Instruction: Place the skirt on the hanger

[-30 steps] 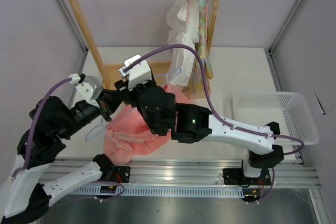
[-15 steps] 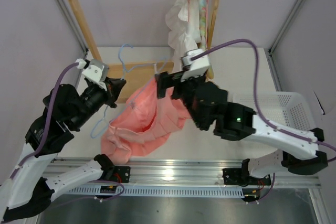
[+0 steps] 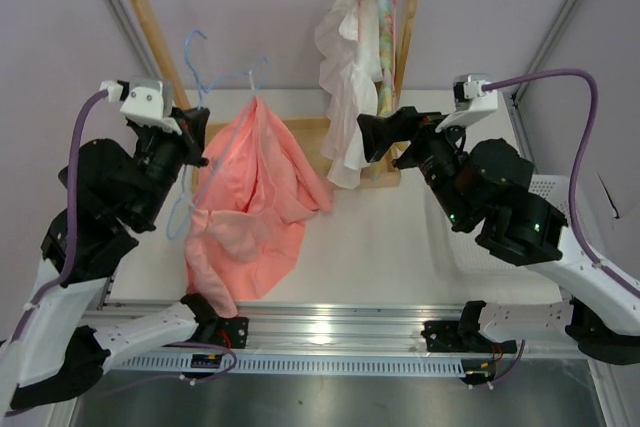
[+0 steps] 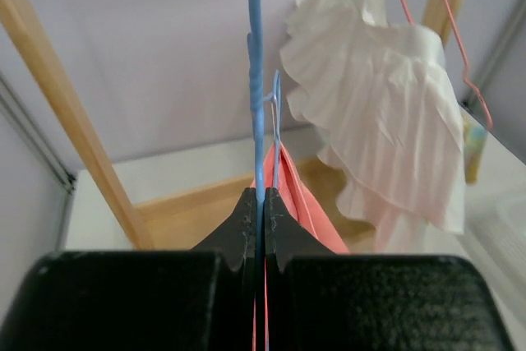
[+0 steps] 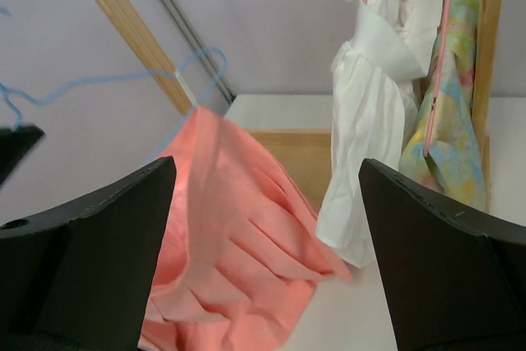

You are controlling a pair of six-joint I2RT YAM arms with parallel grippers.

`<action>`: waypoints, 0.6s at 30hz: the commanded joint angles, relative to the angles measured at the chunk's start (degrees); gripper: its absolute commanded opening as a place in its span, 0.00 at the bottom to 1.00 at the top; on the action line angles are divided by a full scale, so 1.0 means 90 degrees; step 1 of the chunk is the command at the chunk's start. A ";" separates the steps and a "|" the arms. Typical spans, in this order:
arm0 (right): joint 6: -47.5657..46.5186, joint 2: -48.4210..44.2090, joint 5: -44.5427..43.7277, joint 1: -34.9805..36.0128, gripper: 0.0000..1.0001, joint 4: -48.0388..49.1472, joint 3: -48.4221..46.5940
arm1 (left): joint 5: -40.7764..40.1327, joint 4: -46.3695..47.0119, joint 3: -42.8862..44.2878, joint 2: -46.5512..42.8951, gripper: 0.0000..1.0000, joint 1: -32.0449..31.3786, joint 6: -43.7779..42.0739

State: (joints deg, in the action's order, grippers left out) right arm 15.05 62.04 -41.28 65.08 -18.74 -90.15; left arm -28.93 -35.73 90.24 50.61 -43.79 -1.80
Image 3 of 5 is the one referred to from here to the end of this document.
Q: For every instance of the pastel floral garment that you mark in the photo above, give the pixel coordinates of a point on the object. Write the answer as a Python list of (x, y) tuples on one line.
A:
[(386, 16)]

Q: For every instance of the slotted cable duct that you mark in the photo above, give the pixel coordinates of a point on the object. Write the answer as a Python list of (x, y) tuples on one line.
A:
[(249, 363)]

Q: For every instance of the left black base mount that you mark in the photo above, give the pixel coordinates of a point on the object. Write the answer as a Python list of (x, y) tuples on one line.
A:
[(231, 333)]

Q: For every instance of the white plastic basket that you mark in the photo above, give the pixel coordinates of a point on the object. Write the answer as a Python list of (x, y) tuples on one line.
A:
[(457, 255)]

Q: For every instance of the white ruffled garment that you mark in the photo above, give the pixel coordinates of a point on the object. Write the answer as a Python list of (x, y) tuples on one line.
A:
[(349, 73)]

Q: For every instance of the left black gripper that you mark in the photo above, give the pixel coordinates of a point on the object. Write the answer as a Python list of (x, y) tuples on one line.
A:
[(192, 122)]

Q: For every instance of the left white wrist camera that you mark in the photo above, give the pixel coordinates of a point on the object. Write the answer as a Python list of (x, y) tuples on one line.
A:
[(145, 101)]

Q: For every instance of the blue wire hanger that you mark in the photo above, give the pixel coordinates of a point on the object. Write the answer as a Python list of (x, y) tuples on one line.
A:
[(182, 210)]

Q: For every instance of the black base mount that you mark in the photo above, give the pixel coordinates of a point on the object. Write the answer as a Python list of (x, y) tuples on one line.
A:
[(443, 336), (231, 333)]

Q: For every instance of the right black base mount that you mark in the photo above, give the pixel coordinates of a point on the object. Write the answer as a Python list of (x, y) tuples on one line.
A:
[(443, 336)]

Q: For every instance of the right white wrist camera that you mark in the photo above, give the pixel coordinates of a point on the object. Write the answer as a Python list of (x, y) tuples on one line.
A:
[(472, 102)]

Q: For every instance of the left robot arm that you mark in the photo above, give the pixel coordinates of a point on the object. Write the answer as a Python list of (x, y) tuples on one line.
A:
[(112, 197)]

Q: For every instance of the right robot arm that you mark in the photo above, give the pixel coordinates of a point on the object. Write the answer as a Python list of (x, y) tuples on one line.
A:
[(486, 192)]

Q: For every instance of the pink pleated skirt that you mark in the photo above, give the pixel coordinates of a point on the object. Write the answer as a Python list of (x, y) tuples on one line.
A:
[(250, 210)]

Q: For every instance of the aluminium mounting rail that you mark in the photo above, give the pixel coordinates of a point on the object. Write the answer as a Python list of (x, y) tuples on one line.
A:
[(329, 329)]

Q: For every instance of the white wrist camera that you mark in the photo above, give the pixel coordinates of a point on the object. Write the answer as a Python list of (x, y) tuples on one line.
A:
[(145, 101), (472, 102)]

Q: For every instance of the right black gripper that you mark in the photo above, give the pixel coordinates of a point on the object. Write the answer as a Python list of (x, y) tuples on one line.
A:
[(381, 132)]

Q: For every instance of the pink hanger with floral garment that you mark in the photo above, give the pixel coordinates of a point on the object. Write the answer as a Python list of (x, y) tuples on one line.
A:
[(395, 28)]

